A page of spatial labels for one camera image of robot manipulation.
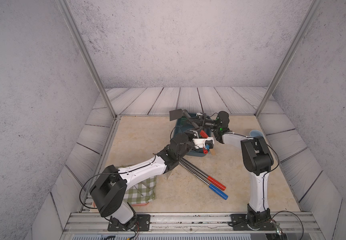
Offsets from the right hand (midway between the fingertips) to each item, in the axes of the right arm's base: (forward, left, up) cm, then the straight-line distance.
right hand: (189, 120), depth 83 cm
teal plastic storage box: (+2, -1, -2) cm, 3 cm away
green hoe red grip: (-9, -10, -17) cm, 21 cm away
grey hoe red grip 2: (-22, -11, -25) cm, 35 cm away
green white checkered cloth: (-30, +26, -25) cm, 47 cm away
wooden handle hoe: (-10, -14, -16) cm, 24 cm away
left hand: (-9, -6, +3) cm, 12 cm away
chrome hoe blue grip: (-23, -7, -25) cm, 35 cm away
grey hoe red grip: (+10, +6, -4) cm, 12 cm away
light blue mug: (+7, -45, -21) cm, 50 cm away
